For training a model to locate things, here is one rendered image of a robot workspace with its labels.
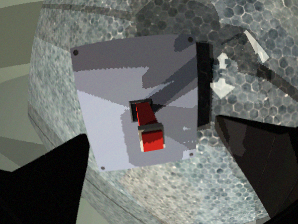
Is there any dark red square peg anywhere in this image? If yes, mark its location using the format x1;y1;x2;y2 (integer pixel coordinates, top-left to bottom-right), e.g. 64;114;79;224
136;103;165;152

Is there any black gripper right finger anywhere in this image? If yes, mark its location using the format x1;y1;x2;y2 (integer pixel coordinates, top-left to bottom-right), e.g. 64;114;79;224
214;115;298;218

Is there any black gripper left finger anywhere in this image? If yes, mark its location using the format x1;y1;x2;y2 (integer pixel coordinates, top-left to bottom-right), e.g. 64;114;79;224
0;133;90;224

